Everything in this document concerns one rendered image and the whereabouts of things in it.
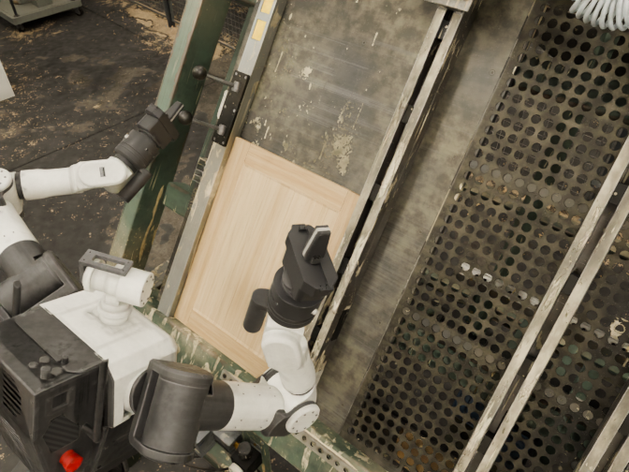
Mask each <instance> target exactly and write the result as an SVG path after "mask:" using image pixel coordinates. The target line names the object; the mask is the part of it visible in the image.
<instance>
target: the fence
mask: <svg viewBox="0 0 629 472"><path fill-rule="evenodd" d="M286 2H287V0H274V1H273V3H272V6H271V11H270V14H267V13H264V12H261V9H262V6H263V3H264V0H261V2H260V5H259V8H258V11H257V14H256V18H255V21H254V24H253V26H252V29H251V32H250V35H249V37H248V40H247V43H246V46H245V49H244V52H243V55H242V58H241V62H240V65H239V68H238V71H240V72H242V73H245V74H247V75H250V80H249V82H248V85H247V88H246V90H245V93H244V96H243V99H242V102H241V106H240V109H239V112H238V115H237V118H236V120H235V123H234V126H233V128H232V131H231V134H230V137H229V140H228V143H227V147H223V146H221V145H219V144H217V143H215V142H214V143H213V144H212V148H211V151H210V154H209V157H208V160H207V163H206V166H205V169H204V171H203V174H202V177H201V180H200V183H199V186H198V189H197V193H196V196H195V199H194V202H193V205H192V208H191V211H190V214H189V216H188V218H187V221H186V224H185V227H184V230H183V235H182V238H181V240H180V243H179V246H178V249H177V252H176V255H175V258H174V260H173V263H172V266H171V269H170V272H169V275H168V280H167V283H166V285H165V288H164V291H163V294H162V297H161V300H160V303H159V305H158V308H157V309H158V310H159V311H160V312H162V313H163V314H164V315H165V316H167V317H174V314H175V311H176V308H177V305H178V302H179V299H180V297H181V295H182V292H183V287H184V284H185V281H186V278H187V275H188V273H189V271H190V268H191V265H192V262H193V259H194V256H195V253H196V251H197V247H198V244H199V241H200V238H201V235H202V232H203V230H204V227H205V224H206V222H207V219H208V216H209V213H210V210H211V207H212V203H213V200H214V198H215V195H216V192H217V189H218V186H219V184H220V181H221V178H222V175H223V172H224V170H225V167H226V164H227V160H228V157H229V154H230V151H231V148H232V146H233V143H234V140H235V138H236V137H239V136H240V135H241V132H242V129H243V126H244V123H245V120H246V117H247V114H248V111H249V110H250V107H251V104H252V101H253V98H254V95H255V92H256V88H257V86H258V83H259V80H260V77H261V74H262V71H263V68H264V66H265V64H266V61H267V58H268V55H269V52H270V49H271V45H272V42H273V40H274V37H275V34H276V31H277V28H278V25H279V23H280V20H281V18H282V15H283V12H284V9H285V4H286ZM257 20H261V21H264V22H266V25H265V28H264V31H263V34H262V37H261V39H260V41H258V40H255V39H253V38H252V36H253V33H254V31H255V28H256V23H257Z"/></svg>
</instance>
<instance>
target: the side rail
mask: <svg viewBox="0 0 629 472"><path fill-rule="evenodd" d="M230 3H231V0H186V4H185V7H184V10H183V15H182V18H181V21H180V25H179V28H178V31H177V34H176V37H175V40H174V43H173V47H172V50H171V53H170V56H169V59H168V64H167V67H166V71H165V74H164V77H163V80H162V83H161V86H160V89H159V93H158V96H157V99H156V102H155V105H156V106H157V107H159V108H160V109H161V110H162V111H163V112H165V111H166V110H167V109H169V108H170V107H171V106H172V105H173V104H174V103H175V102H176V101H179V102H181V103H183V105H184V108H183V111H190V112H191V114H192V115H193V118H194V115H195V112H196V109H197V104H198V102H199V99H200V96H201V92H202V89H203V86H204V83H205V80H206V79H205V80H203V81H198V80H196V79H195V78H194V77H193V74H192V70H193V68H194V67H195V66H198V65H200V66H204V67H205V68H206V69H207V73H208V72H209V69H210V66H211V63H212V58H213V55H214V52H215V49H216V46H217V43H218V40H219V37H220V35H221V32H222V29H223V25H224V22H225V19H226V16H227V12H228V9H229V6H230ZM191 124H192V123H191ZM191 124H190V125H182V124H181V123H180V122H179V120H178V116H177V117H176V119H175V120H174V121H173V125H174V126H175V128H176V129H177V130H178V132H179V133H180V136H179V138H178V139H176V140H175V141H174V142H172V141H171V142H170V143H169V144H168V145H167V146H166V148H165V149H160V148H157V149H158V151H159V155H158V156H157V157H156V158H155V159H154V160H153V162H152V163H151V164H150V165H149V166H148V167H147V168H146V170H147V171H149V172H150V173H151V174H152V176H153V177H152V178H151V179H150V180H149V181H148V182H147V183H146V184H145V186H143V187H142V188H141V190H140V191H139V192H138V194H137V195H136V196H135V197H134V198H132V199H131V200H130V201H129V203H125V204H124V208H123V212H122V215H121V218H120V222H119V225H118V228H117V230H116V234H115V237H114V240H113V243H112V247H111V250H110V255H112V256H115V257H118V258H124V259H128V260H132V261H134V264H133V266H132V268H136V269H140V270H143V271H144V269H145V266H146V263H147V260H148V256H149V254H150V251H151V248H152V245H153V242H154V237H155V234H156V232H157V229H158V225H159V222H160V219H161V216H162V213H163V211H164V208H165V205H163V204H162V200H163V197H164V195H165V192H166V188H167V185H168V183H169V182H173V179H174V176H175V173H176V170H177V168H178V165H179V162H180V158H181V155H182V152H183V147H184V145H185V142H186V139H187V136H188V133H189V130H190V127H191Z"/></svg>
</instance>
